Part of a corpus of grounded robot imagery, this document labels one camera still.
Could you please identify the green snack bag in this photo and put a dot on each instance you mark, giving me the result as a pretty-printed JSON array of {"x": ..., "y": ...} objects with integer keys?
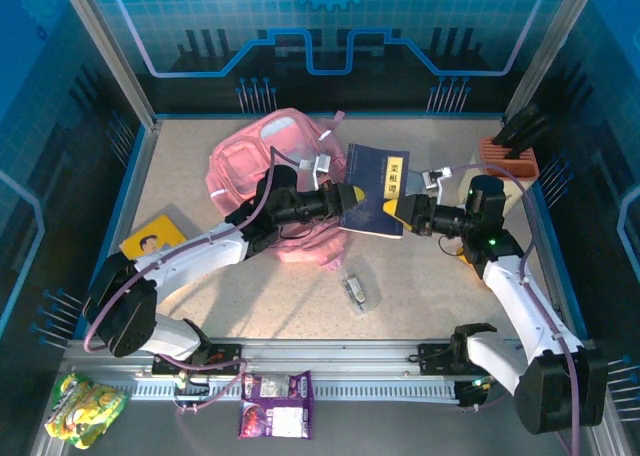
[{"x": 85, "y": 408}]

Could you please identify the purple snack bag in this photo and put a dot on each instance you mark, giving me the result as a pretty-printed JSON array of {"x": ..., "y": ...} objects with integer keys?
[{"x": 275, "y": 406}]

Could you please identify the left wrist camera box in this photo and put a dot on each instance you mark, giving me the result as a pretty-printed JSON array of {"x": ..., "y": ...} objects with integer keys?
[{"x": 320, "y": 163}]

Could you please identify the beige knife block orange top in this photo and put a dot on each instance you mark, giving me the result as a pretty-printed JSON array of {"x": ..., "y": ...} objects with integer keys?
[{"x": 510, "y": 156}]

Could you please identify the clear plastic packet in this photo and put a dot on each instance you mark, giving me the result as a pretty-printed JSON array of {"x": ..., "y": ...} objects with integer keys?
[{"x": 360, "y": 291}]

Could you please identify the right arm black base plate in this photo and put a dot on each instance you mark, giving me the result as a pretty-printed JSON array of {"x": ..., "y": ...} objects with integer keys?
[{"x": 435, "y": 358}]

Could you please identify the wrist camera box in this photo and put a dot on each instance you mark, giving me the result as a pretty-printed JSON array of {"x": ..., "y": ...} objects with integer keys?
[
  {"x": 320, "y": 163},
  {"x": 435, "y": 177}
]

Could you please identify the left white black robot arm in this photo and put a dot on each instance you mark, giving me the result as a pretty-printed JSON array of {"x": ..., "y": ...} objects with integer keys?
[{"x": 200, "y": 256}]

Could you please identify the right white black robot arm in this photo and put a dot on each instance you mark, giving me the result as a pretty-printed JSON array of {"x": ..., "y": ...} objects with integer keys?
[{"x": 520, "y": 301}]

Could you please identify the aluminium cage frame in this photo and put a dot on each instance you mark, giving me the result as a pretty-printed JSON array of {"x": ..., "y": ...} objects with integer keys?
[{"x": 350, "y": 348}]

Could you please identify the pink student backpack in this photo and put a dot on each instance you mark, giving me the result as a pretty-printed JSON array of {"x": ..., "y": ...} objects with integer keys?
[{"x": 235, "y": 166}]

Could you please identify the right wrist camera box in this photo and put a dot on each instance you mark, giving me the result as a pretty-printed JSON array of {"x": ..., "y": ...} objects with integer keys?
[{"x": 435, "y": 177}]

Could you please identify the yellow book with cartoon boy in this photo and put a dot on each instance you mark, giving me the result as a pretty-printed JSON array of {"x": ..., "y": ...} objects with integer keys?
[{"x": 150, "y": 238}]

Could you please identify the dark blue book yellow label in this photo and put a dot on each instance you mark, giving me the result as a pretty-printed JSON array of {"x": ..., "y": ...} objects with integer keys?
[{"x": 372, "y": 176}]

